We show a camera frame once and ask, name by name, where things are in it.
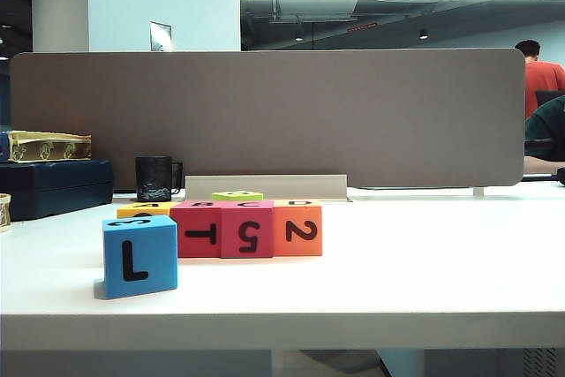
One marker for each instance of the gold ornate box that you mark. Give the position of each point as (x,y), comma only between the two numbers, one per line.
(44,147)

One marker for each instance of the small woven basket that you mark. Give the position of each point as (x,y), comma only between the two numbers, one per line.
(4,213)

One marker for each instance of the red ceiling sign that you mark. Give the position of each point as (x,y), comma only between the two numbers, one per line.
(363,26)

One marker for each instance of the wall sign on pillar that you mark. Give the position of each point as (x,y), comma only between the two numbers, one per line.
(160,35)

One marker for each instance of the green block Q L U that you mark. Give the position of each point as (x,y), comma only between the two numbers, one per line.
(238,195)

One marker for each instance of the person in red shirt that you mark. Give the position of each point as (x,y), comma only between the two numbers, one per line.
(543,81)

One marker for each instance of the pink block 4 5 C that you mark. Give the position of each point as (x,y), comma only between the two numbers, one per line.
(234,249)

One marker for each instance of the blue block Z L 3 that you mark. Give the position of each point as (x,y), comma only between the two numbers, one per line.
(154,271)

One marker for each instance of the black mug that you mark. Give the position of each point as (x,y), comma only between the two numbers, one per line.
(152,176)

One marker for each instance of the brown desk divider panel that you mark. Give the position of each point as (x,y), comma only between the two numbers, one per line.
(287,116)

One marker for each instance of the dark blue case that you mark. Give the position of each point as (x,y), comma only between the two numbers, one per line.
(57,183)

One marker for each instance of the pink block R T 4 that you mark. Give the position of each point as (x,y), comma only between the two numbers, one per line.
(194,249)

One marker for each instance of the yellow block Q A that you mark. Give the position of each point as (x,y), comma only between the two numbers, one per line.
(132,210)

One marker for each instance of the orange block 7 2 Q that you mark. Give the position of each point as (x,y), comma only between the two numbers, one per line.
(304,246)

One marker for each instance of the white divider foot bracket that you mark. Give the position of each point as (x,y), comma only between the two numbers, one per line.
(479,191)

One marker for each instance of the person in dark green shirt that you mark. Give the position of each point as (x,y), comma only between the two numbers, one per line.
(547,130)

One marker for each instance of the ceiling spot lamp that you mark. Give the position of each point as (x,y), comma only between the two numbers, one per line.
(423,34)

